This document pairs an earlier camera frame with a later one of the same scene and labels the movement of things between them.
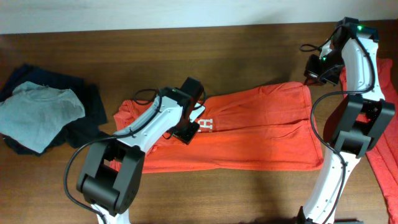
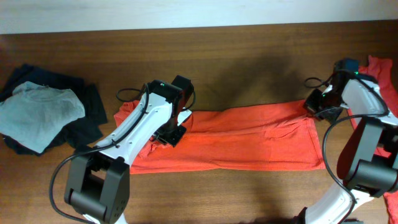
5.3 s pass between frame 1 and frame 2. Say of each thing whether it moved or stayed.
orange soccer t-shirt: moved
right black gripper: moved
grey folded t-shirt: stayed
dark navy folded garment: stayed
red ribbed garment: stayed
